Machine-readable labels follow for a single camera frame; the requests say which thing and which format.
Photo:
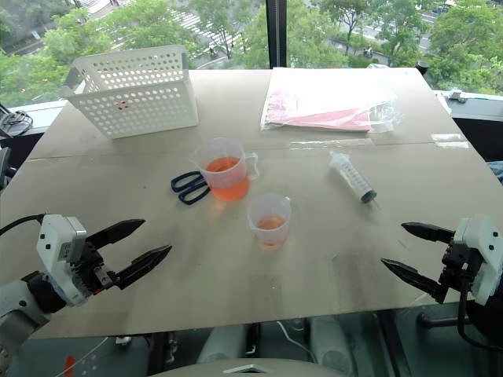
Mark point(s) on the small clear measuring cup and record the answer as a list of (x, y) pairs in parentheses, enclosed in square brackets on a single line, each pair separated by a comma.
[(270, 224)]

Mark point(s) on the clear tape strip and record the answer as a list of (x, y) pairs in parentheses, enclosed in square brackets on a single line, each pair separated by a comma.
[(448, 140)]

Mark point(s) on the blue cloth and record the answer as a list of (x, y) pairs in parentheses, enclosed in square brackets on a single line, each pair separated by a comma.
[(497, 170)]

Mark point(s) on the black round knob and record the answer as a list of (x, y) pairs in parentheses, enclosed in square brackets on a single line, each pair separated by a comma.
[(422, 65)]

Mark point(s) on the large clear measuring cup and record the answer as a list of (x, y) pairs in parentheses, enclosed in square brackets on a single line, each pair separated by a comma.
[(228, 176)]

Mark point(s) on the white perforated plastic basket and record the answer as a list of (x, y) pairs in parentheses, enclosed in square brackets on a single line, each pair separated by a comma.
[(133, 98)]

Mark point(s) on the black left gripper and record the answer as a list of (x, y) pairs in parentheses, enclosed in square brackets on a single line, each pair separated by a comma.
[(91, 267)]

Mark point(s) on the dark grey device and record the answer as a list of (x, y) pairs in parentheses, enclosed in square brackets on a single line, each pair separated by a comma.
[(4, 165)]

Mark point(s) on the pink paper in plastic bag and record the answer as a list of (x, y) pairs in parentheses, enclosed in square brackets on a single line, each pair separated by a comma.
[(314, 102)]

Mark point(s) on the clear plastic syringe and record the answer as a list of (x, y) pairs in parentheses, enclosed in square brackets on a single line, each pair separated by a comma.
[(351, 174)]

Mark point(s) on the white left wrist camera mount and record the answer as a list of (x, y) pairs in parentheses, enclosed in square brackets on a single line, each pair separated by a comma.
[(53, 245)]

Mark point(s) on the black window frame post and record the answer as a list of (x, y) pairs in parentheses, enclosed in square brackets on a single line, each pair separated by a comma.
[(276, 31)]

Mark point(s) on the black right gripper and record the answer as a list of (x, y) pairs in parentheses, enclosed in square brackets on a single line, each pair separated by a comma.
[(460, 261)]

